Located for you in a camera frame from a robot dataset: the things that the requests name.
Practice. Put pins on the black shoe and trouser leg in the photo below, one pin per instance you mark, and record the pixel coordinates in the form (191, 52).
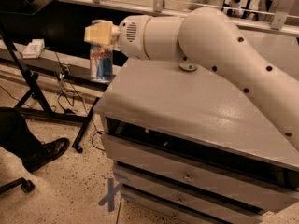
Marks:
(15, 137)

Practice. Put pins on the white small box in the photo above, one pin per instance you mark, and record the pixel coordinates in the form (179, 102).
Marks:
(33, 49)

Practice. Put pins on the metal railing with brackets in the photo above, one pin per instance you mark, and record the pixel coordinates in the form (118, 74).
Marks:
(278, 16)

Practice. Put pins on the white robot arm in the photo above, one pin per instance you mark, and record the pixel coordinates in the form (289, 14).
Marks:
(208, 38)

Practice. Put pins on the silver blue redbull can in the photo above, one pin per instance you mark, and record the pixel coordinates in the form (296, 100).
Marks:
(101, 58)

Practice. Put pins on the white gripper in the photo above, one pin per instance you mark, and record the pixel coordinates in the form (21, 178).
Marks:
(131, 36)

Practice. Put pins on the white sneaker foot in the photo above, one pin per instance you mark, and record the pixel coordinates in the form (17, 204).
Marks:
(236, 8)

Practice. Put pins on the black folding stand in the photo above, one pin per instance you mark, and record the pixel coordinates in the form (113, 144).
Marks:
(34, 103)

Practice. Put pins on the grey drawer cabinet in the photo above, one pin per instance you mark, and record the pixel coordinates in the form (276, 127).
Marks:
(192, 146)

